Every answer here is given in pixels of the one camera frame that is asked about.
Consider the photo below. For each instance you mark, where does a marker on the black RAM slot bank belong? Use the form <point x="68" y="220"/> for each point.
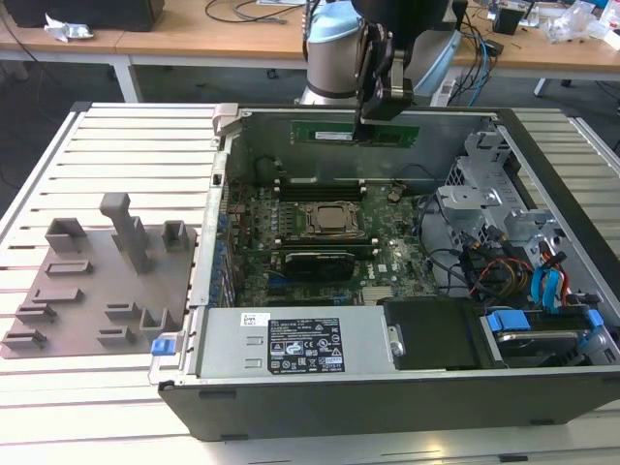
<point x="319" y="189"/>

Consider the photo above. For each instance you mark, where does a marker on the crumpled silver foil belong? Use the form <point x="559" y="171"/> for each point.
<point x="68" y="30"/>

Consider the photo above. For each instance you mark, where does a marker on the hard disk in blue carrier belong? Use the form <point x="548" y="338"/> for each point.
<point x="508" y="322"/>

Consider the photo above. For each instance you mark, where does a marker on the grey case latch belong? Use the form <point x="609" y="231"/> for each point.
<point x="225" y="118"/>

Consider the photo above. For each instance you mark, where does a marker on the black box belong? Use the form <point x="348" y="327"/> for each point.
<point x="87" y="12"/>

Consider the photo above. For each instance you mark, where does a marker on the round coin battery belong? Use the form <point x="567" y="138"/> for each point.
<point x="394" y="195"/>

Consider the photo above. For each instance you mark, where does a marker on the blue plastic case latch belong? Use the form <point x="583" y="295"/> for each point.
<point x="162" y="348"/>

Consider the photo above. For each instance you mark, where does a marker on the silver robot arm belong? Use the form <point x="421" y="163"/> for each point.
<point x="329" y="63"/>

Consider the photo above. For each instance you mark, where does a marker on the CPU with metal top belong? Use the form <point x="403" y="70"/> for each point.
<point x="333" y="217"/>

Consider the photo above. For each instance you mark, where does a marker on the metal drive cage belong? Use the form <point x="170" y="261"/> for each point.
<point x="465" y="208"/>

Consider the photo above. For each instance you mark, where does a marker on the black graphics card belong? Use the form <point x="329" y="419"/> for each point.
<point x="319" y="265"/>

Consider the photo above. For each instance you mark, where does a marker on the clear plastic bags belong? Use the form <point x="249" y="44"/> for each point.
<point x="576" y="21"/>

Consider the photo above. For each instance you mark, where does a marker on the grey parts rack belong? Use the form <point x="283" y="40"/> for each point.
<point x="97" y="290"/>

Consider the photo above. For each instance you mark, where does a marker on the black square container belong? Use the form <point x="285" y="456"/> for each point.
<point x="507" y="20"/>

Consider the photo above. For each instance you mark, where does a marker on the silver power supply unit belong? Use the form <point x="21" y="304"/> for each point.
<point x="227" y="349"/>

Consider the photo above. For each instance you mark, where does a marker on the black open PC case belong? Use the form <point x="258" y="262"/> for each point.
<point x="387" y="407"/>

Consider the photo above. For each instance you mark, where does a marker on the white power strip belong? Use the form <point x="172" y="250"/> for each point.
<point x="443" y="92"/>

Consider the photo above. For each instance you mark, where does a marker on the green RAM stick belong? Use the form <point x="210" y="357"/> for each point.
<point x="319" y="133"/>

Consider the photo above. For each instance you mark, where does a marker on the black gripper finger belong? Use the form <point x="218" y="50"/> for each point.
<point x="375" y="68"/>

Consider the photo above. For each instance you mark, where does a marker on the wooden desk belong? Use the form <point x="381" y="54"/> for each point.
<point x="145" y="41"/>
<point x="557" y="53"/>

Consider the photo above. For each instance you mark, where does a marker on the CPU socket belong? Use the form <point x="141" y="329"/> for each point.
<point x="359" y="224"/>

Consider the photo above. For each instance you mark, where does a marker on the green motherboard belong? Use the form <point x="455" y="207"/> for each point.
<point x="387" y="232"/>

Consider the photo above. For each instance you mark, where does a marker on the black plastic air shroud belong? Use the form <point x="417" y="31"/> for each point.
<point x="436" y="329"/>

